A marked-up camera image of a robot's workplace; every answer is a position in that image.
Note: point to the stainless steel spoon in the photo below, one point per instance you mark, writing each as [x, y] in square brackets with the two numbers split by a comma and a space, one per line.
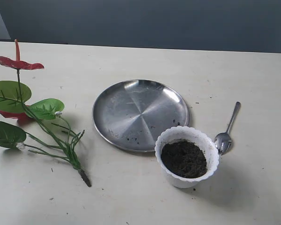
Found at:
[223, 141]

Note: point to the artificial red anthurium plant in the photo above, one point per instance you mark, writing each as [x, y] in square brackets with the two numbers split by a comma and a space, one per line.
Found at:
[46, 113]

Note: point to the white scalloped plastic pot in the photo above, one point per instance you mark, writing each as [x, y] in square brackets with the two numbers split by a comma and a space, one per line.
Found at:
[205, 144]

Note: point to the dark potting soil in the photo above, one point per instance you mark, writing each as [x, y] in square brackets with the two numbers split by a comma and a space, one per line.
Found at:
[184, 159]

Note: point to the round stainless steel plate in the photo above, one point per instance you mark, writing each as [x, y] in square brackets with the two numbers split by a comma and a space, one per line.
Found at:
[130, 115]

